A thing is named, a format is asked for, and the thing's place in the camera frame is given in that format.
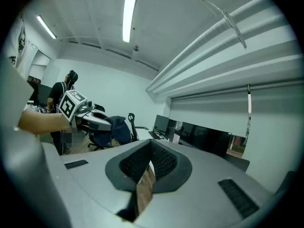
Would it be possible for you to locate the large dark display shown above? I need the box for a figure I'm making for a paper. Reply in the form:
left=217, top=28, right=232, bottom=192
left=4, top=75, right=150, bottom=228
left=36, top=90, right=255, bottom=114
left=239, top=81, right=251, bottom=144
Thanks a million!
left=27, top=79, right=54, bottom=107

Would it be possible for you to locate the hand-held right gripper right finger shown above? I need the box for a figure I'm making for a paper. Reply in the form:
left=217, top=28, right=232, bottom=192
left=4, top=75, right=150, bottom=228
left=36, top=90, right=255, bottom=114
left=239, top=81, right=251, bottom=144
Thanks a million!
left=133, top=138, right=274, bottom=228

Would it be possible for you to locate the large glass window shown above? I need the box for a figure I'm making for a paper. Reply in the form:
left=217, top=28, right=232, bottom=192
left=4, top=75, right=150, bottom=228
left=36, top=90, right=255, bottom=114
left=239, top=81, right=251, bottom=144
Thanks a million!
left=225, top=134, right=248, bottom=158

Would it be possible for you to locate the dark blue cloth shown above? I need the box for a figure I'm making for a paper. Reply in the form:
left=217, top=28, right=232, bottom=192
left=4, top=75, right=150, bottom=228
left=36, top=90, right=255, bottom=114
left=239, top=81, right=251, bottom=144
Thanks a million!
left=104, top=115, right=133, bottom=145

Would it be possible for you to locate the wide black curved monitor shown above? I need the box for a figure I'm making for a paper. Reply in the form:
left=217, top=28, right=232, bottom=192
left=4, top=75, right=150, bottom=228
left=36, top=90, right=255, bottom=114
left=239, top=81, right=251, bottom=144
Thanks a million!
left=178, top=121, right=233, bottom=158

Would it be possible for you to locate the black office chair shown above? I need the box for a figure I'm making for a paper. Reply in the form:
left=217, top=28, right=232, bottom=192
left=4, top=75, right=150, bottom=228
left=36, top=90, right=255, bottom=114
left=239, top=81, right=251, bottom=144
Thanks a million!
left=127, top=112, right=150, bottom=143
left=88, top=104, right=114, bottom=151

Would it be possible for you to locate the white roller blind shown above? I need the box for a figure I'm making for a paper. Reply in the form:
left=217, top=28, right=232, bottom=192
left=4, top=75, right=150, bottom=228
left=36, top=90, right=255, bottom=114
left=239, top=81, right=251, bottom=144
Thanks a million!
left=169, top=79, right=304, bottom=138

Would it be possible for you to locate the person's left forearm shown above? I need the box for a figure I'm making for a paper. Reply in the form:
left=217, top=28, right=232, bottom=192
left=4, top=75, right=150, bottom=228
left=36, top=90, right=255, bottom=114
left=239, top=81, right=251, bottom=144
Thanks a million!
left=19, top=109, right=72, bottom=135

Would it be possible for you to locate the grey desk divider panel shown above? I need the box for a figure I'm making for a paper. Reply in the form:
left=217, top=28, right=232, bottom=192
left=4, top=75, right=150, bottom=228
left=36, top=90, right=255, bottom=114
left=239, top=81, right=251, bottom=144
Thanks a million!
left=223, top=152, right=250, bottom=173

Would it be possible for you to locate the black flat monitor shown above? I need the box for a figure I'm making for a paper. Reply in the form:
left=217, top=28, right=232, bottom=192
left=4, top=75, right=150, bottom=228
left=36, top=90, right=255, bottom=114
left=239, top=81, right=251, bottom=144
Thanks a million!
left=153, top=114, right=170, bottom=136

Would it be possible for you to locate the person in white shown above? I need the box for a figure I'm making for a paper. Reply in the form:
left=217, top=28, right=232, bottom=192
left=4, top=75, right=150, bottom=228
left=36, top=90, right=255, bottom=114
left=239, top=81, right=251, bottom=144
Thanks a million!
left=0, top=63, right=72, bottom=228

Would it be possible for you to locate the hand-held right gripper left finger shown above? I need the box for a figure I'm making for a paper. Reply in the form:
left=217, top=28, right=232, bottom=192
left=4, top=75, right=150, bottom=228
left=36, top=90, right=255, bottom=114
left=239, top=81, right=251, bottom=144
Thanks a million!
left=41, top=138, right=153, bottom=228

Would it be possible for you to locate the black white wall banner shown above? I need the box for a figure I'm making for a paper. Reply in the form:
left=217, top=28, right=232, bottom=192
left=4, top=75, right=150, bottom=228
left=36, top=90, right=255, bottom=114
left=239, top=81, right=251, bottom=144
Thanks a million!
left=8, top=15, right=33, bottom=79

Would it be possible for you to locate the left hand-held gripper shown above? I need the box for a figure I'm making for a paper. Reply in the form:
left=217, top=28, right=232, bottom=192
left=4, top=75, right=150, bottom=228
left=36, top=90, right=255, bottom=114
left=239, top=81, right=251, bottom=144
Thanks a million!
left=58, top=88, right=113, bottom=131

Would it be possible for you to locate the white curved ceiling rail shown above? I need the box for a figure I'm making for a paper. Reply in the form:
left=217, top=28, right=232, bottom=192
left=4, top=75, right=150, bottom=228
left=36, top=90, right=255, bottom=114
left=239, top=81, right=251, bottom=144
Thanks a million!
left=59, top=0, right=247, bottom=51

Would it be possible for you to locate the long ceiling light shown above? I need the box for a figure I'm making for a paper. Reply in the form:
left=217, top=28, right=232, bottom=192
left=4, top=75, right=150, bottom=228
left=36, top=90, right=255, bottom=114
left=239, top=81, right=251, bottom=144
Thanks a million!
left=36, top=15, right=57, bottom=40
left=122, top=0, right=138, bottom=43

